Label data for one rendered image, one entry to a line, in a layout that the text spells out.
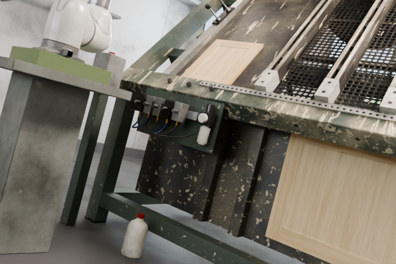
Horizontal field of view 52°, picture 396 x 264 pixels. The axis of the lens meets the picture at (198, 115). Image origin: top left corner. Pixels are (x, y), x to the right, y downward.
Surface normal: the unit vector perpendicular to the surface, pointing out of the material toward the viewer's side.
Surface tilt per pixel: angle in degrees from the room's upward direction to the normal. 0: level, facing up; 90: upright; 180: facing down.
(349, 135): 140
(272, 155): 90
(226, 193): 90
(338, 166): 90
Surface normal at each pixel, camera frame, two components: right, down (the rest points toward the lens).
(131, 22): 0.67, 0.16
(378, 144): -0.55, 0.64
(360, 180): -0.56, -0.16
